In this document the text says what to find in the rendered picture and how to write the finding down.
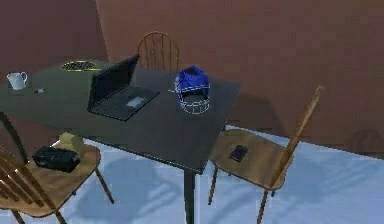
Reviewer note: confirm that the blue helmet with white cage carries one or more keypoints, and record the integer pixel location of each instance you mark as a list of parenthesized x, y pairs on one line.
[(191, 81)]

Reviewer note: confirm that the dark green dining table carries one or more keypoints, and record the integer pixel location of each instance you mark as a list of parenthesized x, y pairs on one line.
[(160, 133)]

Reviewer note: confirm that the black phone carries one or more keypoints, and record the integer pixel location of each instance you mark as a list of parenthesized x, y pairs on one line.
[(238, 153)]

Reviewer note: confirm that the brown wooden chair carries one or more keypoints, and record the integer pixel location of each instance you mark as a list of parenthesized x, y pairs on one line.
[(50, 186), (256, 160), (159, 53)]

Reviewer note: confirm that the black laptop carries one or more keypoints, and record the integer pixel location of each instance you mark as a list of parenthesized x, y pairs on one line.
[(116, 95)]

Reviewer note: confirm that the beige cloth lump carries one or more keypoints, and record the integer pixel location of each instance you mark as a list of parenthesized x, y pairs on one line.
[(70, 141)]

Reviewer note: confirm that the black box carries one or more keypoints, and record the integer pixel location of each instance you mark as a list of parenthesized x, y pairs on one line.
[(56, 159)]

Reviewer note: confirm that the small grey object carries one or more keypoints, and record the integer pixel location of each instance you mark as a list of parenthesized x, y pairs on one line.
[(40, 90)]

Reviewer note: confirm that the white pitcher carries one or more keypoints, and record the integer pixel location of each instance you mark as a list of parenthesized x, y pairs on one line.
[(16, 81)]

